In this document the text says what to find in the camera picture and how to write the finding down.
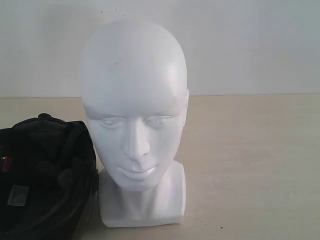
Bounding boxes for black helmet with visor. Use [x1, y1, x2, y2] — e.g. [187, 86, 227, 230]
[0, 113, 99, 240]

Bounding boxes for white mannequin head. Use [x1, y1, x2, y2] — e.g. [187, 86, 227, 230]
[80, 19, 189, 228]

